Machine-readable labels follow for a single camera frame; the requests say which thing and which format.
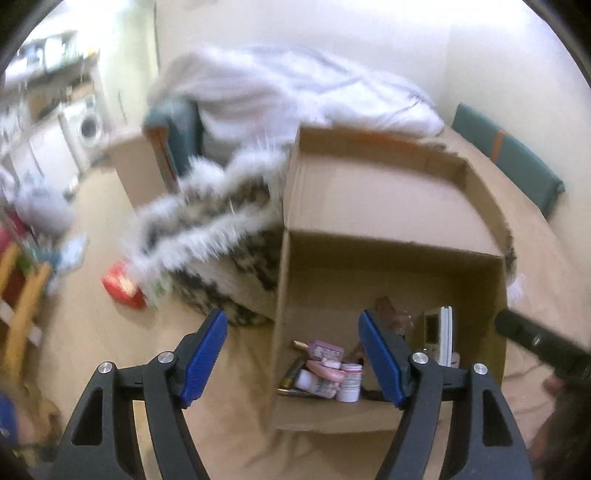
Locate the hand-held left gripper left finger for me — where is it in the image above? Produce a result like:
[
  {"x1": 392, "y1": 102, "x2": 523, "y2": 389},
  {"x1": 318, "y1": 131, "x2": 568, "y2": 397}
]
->
[{"x1": 48, "y1": 308, "x2": 229, "y2": 480}]

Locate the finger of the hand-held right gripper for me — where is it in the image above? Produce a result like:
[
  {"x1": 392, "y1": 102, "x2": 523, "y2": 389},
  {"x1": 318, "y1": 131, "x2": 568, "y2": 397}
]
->
[{"x1": 494, "y1": 308, "x2": 591, "y2": 379}]

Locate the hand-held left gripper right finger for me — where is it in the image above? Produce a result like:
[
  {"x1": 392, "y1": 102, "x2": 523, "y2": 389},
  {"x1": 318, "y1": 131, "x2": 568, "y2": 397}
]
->
[{"x1": 358, "y1": 310, "x2": 529, "y2": 480}]

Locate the white pill bottle red label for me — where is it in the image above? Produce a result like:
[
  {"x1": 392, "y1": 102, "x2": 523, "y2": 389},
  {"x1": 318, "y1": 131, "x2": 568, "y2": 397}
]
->
[{"x1": 336, "y1": 364, "x2": 365, "y2": 403}]

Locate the brown hair clip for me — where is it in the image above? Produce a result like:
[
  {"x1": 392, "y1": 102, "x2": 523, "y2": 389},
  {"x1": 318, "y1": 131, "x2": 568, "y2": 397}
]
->
[{"x1": 374, "y1": 296, "x2": 414, "y2": 337}]

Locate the small pink perfume bottle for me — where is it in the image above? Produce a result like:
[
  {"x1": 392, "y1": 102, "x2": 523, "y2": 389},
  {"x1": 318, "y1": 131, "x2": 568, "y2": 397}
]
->
[{"x1": 307, "y1": 340, "x2": 345, "y2": 361}]

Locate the cardboard box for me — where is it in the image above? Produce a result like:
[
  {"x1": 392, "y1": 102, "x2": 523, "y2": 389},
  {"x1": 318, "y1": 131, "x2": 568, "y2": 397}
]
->
[{"x1": 270, "y1": 124, "x2": 517, "y2": 435}]

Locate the red packet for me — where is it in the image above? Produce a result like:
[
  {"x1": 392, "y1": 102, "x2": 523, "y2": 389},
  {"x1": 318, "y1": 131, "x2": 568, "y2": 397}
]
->
[{"x1": 102, "y1": 261, "x2": 147, "y2": 309}]

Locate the fuzzy black and white blanket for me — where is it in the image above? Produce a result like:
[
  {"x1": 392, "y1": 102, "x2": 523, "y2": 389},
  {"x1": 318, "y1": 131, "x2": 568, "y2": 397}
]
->
[{"x1": 120, "y1": 143, "x2": 527, "y2": 326}]

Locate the wooden rack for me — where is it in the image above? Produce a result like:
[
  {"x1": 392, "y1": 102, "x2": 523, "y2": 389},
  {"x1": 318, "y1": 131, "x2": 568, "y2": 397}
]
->
[{"x1": 0, "y1": 244, "x2": 54, "y2": 384}]

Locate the teal cushion with orange stripe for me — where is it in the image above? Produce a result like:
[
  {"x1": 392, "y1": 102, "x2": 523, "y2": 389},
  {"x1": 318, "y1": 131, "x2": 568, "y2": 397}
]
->
[{"x1": 451, "y1": 104, "x2": 566, "y2": 220}]

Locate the wooden nightstand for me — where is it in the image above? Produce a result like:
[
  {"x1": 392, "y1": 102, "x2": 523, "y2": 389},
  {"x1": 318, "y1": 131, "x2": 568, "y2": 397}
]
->
[{"x1": 108, "y1": 131, "x2": 178, "y2": 210}]

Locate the grey plastic bag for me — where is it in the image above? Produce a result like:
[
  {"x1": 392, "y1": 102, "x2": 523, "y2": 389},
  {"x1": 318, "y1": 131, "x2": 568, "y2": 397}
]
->
[{"x1": 16, "y1": 178, "x2": 75, "y2": 234}]

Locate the white washing machine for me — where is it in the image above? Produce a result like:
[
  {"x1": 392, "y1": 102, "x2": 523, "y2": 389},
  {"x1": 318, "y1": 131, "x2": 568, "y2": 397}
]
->
[{"x1": 58, "y1": 95, "x2": 107, "y2": 160}]

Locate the white duvet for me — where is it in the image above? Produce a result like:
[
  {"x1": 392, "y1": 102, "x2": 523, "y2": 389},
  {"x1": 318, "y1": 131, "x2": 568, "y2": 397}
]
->
[{"x1": 148, "y1": 44, "x2": 446, "y2": 162}]

